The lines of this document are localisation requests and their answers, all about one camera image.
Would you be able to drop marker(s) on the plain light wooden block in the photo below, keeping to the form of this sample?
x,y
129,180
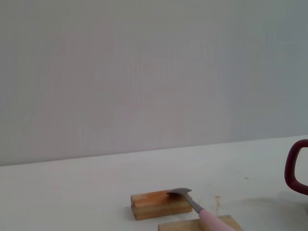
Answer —
x,y
180,226

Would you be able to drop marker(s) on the red ceramic cup with coffee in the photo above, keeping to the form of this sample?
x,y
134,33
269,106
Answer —
x,y
290,168

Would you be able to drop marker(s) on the orange stained wooden block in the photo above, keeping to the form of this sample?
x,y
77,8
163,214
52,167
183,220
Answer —
x,y
154,204

